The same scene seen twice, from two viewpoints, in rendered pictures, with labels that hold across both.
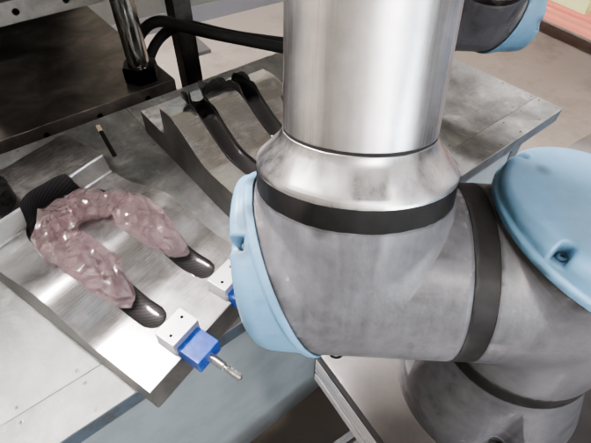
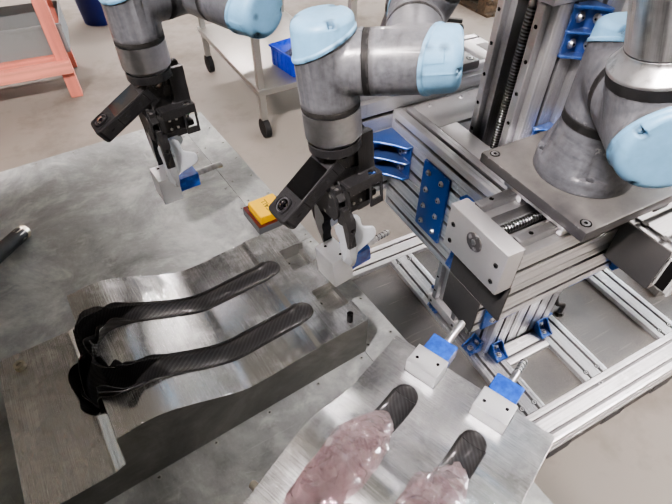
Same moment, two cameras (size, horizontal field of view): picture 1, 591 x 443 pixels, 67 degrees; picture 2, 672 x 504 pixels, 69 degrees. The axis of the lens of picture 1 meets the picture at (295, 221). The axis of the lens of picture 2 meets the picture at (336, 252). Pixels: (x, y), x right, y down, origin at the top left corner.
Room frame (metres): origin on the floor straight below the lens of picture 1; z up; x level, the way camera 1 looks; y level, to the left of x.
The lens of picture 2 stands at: (0.50, 0.49, 1.50)
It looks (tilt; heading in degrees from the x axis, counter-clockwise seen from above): 46 degrees down; 275
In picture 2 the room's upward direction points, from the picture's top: straight up
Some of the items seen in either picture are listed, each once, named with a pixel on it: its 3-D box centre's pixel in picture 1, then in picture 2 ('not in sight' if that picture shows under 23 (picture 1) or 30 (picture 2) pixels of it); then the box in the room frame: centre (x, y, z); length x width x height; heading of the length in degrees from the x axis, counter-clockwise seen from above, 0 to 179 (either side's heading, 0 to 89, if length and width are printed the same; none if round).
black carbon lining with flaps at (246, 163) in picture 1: (246, 124); (191, 324); (0.75, 0.10, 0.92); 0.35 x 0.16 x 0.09; 39
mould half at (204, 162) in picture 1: (248, 138); (186, 343); (0.77, 0.10, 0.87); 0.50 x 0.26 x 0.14; 39
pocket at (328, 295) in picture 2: not in sight; (331, 303); (0.56, 0.01, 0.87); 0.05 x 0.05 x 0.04; 39
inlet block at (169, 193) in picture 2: not in sight; (190, 175); (0.85, -0.23, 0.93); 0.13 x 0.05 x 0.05; 40
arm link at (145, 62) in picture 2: not in sight; (143, 54); (0.87, -0.22, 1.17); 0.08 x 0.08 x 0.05
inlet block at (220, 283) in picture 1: (251, 298); (441, 349); (0.38, 0.07, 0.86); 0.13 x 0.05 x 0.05; 56
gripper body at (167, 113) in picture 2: not in sight; (162, 101); (0.86, -0.23, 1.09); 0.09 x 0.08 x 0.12; 40
